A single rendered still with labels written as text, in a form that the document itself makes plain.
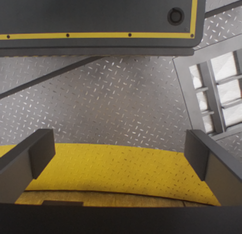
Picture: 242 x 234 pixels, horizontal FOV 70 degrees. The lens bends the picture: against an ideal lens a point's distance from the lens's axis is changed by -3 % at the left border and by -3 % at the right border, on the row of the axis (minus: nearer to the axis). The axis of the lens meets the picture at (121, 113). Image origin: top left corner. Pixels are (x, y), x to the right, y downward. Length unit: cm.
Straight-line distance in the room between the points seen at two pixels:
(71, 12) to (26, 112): 58
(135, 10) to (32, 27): 27
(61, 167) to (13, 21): 71
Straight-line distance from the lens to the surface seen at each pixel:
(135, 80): 81
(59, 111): 89
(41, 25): 54
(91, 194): 103
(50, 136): 17
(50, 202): 70
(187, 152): 17
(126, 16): 50
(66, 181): 104
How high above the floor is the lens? 81
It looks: 75 degrees down
